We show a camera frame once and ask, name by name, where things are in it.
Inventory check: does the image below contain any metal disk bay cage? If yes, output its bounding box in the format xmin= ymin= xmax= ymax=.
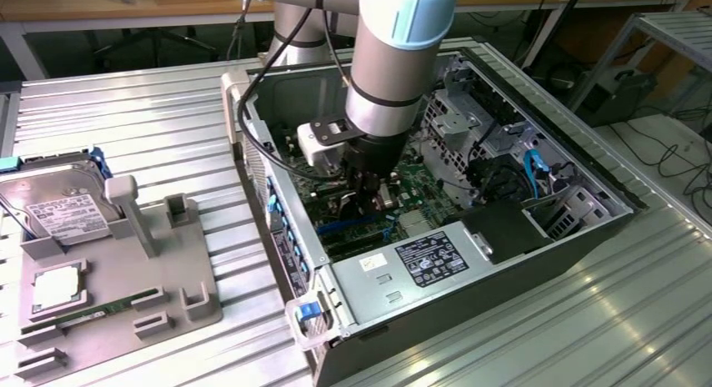
xmin=426 ymin=85 xmax=505 ymax=157

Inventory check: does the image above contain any black chair base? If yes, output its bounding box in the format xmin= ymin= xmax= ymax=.
xmin=92 ymin=26 xmax=218 ymax=63

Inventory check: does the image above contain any open black PC case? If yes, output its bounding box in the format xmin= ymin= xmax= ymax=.
xmin=218 ymin=44 xmax=650 ymax=387

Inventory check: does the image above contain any silver chipset heatsink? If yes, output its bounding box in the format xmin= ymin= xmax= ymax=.
xmin=396 ymin=214 xmax=440 ymax=234

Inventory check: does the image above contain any wooden desk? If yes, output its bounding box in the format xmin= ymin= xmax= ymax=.
xmin=0 ymin=0 xmax=700 ymax=82

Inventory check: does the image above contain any blue expansion slot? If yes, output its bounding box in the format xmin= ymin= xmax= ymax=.
xmin=314 ymin=214 xmax=380 ymax=235

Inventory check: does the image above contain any silver hard disk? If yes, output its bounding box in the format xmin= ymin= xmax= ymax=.
xmin=0 ymin=161 xmax=121 ymax=244

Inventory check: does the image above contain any small graphics card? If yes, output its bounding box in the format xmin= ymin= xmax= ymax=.
xmin=325 ymin=184 xmax=405 ymax=222

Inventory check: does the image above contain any black wire on disk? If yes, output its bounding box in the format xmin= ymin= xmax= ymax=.
xmin=0 ymin=193 xmax=36 ymax=240

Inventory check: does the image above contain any green motherboard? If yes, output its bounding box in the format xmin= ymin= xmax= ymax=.
xmin=266 ymin=126 xmax=482 ymax=259

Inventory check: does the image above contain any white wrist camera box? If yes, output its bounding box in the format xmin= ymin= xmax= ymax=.
xmin=296 ymin=122 xmax=349 ymax=180

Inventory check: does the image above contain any metal slat shelf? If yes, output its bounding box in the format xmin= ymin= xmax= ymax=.
xmin=608 ymin=10 xmax=712 ymax=128

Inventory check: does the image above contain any blue SATA wire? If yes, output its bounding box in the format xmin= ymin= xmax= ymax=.
xmin=521 ymin=148 xmax=553 ymax=201

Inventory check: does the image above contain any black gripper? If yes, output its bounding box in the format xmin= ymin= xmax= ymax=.
xmin=338 ymin=132 xmax=408 ymax=199

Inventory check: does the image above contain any blue disk bracket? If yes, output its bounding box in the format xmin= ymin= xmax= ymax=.
xmin=0 ymin=146 xmax=116 ymax=186

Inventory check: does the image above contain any black RAM slot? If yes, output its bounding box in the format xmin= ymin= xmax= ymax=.
xmin=320 ymin=226 xmax=392 ymax=259

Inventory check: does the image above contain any grey power supply unit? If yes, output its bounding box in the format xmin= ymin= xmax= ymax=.
xmin=329 ymin=219 xmax=496 ymax=326

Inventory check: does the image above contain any black box on floor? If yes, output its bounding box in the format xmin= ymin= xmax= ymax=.
xmin=576 ymin=68 xmax=658 ymax=128

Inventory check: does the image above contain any grey plastic parts rack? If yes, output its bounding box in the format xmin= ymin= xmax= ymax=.
xmin=13 ymin=173 xmax=225 ymax=382

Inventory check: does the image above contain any green RAM stick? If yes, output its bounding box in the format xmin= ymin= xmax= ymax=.
xmin=21 ymin=288 xmax=160 ymax=334

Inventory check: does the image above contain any silver CPU chip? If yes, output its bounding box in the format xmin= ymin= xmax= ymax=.
xmin=30 ymin=269 xmax=90 ymax=315

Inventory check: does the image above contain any black camera cable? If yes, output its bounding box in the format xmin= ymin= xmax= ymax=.
xmin=237 ymin=0 xmax=346 ymax=180

